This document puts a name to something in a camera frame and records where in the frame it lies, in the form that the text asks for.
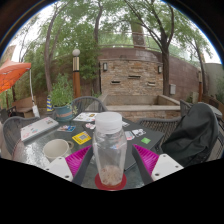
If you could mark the wooden lamp post globe top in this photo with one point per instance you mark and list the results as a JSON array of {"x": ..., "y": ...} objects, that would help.
[{"x": 76, "y": 75}]

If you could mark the clear plastic bottle white cap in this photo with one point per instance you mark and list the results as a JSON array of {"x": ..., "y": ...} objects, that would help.
[{"x": 109, "y": 146}]

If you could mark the potted plant in teal pot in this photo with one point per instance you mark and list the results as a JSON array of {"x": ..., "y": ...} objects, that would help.
[{"x": 62, "y": 96}]

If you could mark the black backpack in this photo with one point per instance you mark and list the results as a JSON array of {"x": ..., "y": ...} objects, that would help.
[{"x": 193, "y": 133}]

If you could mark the flat round red coaster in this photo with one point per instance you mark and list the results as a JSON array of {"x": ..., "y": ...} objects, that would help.
[{"x": 100, "y": 186}]

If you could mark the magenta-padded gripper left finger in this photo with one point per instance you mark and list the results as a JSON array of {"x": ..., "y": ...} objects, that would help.
[{"x": 60, "y": 167}]

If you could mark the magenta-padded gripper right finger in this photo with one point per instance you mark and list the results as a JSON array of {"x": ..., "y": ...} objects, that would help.
[{"x": 165, "y": 166}]

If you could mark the yellow square card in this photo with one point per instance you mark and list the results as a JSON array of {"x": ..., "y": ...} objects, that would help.
[{"x": 81, "y": 137}]

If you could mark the orange patio umbrella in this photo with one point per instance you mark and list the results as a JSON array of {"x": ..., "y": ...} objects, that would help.
[{"x": 11, "y": 75}]

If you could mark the wooden bench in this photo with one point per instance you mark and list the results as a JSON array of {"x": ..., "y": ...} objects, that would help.
[{"x": 24, "y": 106}]

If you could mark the colourful small card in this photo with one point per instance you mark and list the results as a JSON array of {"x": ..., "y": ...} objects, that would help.
[{"x": 66, "y": 128}]

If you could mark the silver laptop with stickers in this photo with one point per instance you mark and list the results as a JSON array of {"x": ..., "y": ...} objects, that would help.
[{"x": 37, "y": 128}]

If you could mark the white cup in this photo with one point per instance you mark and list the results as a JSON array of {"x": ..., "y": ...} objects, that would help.
[{"x": 56, "y": 149}]

